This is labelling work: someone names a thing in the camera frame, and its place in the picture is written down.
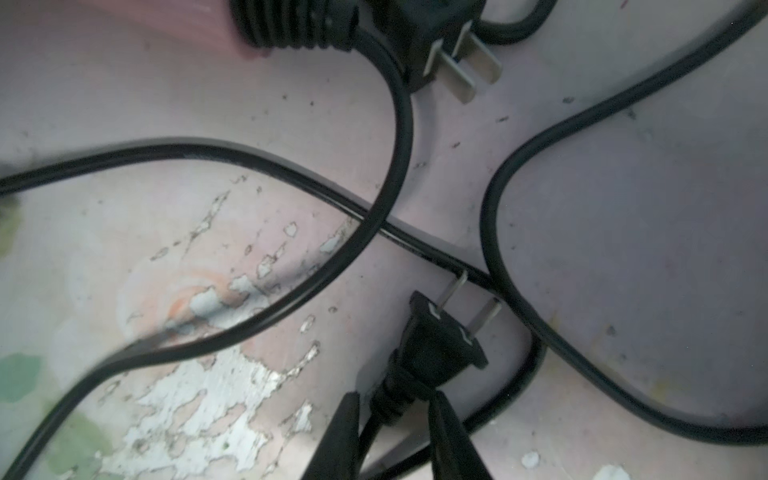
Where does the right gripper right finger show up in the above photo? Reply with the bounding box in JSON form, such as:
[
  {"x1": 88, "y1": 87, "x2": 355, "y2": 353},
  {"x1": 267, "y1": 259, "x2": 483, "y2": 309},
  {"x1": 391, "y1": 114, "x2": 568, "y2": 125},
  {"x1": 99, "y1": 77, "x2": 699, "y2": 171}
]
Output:
[{"x1": 428, "y1": 391, "x2": 492, "y2": 480}]

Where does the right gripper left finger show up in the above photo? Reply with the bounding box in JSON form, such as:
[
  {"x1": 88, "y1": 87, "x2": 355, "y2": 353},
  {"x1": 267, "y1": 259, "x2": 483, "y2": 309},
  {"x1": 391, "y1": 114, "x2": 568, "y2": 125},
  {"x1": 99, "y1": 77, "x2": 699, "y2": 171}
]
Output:
[{"x1": 301, "y1": 392, "x2": 360, "y2": 480}]

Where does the pink dryer black cord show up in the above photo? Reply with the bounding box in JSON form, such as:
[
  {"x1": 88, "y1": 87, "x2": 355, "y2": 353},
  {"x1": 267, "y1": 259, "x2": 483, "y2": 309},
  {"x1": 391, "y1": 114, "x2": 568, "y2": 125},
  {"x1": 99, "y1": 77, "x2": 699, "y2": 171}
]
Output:
[{"x1": 0, "y1": 0, "x2": 505, "y2": 480}]

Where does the black power cord with plug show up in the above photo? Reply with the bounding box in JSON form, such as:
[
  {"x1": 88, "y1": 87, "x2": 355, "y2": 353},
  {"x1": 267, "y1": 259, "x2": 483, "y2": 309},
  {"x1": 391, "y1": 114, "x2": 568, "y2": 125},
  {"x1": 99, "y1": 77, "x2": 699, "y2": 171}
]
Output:
[{"x1": 0, "y1": 136, "x2": 548, "y2": 480}]

